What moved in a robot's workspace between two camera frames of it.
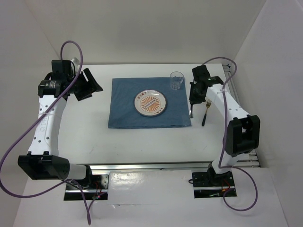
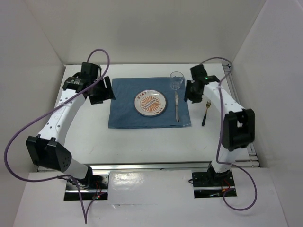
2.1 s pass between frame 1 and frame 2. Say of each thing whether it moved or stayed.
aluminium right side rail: stayed
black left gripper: moved
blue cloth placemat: stayed
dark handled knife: moved
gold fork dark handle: stayed
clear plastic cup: stayed
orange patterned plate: stayed
